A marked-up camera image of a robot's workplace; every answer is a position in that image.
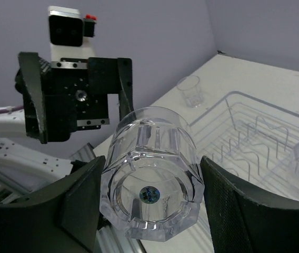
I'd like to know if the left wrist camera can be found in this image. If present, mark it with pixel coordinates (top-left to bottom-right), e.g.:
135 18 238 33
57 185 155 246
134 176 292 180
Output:
47 6 97 62

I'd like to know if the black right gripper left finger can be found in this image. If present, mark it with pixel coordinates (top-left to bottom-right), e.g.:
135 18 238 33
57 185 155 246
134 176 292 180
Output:
0 156 105 252

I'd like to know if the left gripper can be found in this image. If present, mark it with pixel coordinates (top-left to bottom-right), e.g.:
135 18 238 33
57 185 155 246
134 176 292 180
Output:
15 52 134 144

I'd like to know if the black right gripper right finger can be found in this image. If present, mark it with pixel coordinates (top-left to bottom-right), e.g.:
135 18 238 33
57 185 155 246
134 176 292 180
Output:
200 156 299 252

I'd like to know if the white wire dish rack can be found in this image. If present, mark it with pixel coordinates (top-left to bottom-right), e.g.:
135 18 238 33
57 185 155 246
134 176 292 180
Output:
191 91 299 191

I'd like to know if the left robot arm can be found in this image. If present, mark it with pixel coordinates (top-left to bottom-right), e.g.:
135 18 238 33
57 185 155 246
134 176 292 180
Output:
0 52 133 194

